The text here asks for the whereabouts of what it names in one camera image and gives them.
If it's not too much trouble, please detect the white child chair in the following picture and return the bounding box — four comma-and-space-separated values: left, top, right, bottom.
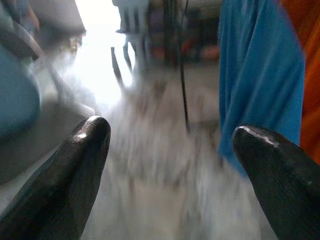
110, 0, 152, 91

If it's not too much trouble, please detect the black drying rack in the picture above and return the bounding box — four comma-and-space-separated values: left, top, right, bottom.
147, 0, 221, 132

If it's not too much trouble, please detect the blue garment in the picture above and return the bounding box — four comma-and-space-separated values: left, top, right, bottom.
217, 0, 307, 179

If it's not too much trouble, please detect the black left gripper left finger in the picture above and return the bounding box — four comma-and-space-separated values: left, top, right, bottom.
0, 115, 112, 240

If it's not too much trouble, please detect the orange garment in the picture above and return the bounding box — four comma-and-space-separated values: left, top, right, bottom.
278, 0, 320, 166

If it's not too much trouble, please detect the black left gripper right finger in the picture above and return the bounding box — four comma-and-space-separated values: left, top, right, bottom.
231, 125, 320, 240

